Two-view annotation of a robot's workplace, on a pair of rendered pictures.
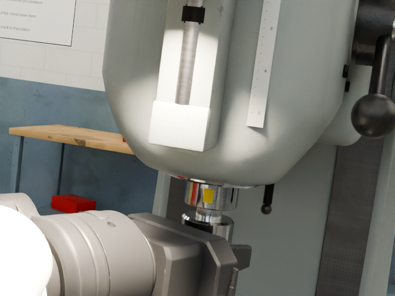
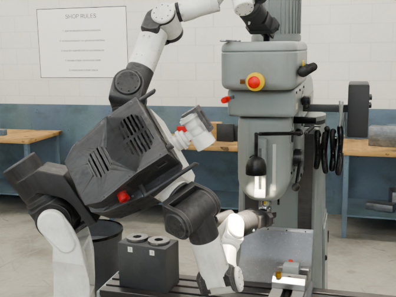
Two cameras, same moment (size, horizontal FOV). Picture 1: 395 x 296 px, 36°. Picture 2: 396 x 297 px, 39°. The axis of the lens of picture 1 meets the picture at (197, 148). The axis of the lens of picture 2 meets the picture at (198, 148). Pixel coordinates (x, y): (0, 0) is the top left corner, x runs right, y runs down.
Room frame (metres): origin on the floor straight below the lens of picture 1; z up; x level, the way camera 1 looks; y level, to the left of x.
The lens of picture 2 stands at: (-1.52, 0.19, 1.87)
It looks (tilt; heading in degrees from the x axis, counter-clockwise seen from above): 10 degrees down; 1
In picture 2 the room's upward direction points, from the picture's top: 1 degrees counter-clockwise
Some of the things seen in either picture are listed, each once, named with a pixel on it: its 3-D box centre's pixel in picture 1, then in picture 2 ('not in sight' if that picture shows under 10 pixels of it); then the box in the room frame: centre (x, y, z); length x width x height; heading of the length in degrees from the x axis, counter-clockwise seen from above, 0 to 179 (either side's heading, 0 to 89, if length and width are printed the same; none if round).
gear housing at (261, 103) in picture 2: not in sight; (267, 98); (0.58, -0.03, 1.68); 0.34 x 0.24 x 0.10; 165
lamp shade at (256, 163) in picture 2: not in sight; (256, 165); (0.36, 0.03, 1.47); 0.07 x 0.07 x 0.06
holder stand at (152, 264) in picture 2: not in sight; (148, 261); (0.65, 0.45, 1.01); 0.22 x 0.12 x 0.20; 67
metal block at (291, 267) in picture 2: not in sight; (291, 271); (0.51, -0.12, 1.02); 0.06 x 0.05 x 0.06; 73
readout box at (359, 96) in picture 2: not in sight; (359, 108); (0.75, -0.42, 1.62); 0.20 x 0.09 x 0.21; 165
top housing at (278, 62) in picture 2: not in sight; (266, 63); (0.55, -0.02, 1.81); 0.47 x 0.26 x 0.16; 165
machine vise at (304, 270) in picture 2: not in sight; (290, 287); (0.48, -0.11, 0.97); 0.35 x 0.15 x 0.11; 163
